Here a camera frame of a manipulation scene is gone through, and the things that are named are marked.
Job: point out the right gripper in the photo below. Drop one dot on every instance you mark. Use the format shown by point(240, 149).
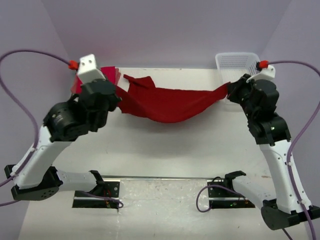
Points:
point(234, 88)

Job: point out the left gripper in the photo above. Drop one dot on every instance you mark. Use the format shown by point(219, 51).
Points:
point(116, 99)

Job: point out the dark red t shirt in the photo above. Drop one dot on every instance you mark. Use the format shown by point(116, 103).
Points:
point(163, 105)

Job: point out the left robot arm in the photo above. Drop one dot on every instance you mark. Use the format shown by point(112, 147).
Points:
point(35, 177)

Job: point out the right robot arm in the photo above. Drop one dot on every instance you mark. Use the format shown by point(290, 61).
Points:
point(289, 205)

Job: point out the folded bright red shirt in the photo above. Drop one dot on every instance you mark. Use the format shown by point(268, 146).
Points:
point(108, 71)

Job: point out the folded light red shirt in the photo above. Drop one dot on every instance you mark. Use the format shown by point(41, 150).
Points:
point(118, 75)

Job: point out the white plastic basket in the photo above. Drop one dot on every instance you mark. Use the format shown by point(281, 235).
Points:
point(233, 65)

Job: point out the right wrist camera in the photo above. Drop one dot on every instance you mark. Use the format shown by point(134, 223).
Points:
point(265, 72)

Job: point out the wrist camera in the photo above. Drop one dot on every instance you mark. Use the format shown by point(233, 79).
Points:
point(87, 69)
point(265, 72)

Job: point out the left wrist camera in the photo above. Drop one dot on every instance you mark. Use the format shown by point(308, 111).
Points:
point(87, 69)

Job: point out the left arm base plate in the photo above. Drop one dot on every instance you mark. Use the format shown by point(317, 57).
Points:
point(111, 190)

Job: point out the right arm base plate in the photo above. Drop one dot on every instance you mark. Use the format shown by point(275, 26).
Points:
point(221, 193)

